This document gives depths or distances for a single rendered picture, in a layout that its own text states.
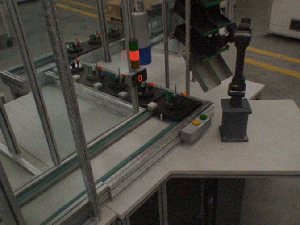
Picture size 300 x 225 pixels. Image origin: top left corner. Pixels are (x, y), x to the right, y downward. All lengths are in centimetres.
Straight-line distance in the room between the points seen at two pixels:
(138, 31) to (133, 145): 125
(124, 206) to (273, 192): 161
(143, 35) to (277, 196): 170
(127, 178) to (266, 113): 104
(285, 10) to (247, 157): 447
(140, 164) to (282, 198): 153
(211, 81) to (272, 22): 411
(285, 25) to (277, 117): 405
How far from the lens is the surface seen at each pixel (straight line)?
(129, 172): 150
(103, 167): 161
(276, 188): 287
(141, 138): 176
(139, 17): 268
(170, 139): 168
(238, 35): 163
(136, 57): 171
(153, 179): 159
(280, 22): 607
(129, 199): 151
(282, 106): 222
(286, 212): 271
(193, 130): 173
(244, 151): 178
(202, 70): 211
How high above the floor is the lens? 195
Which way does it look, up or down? 32 degrees down
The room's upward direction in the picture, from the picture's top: 4 degrees counter-clockwise
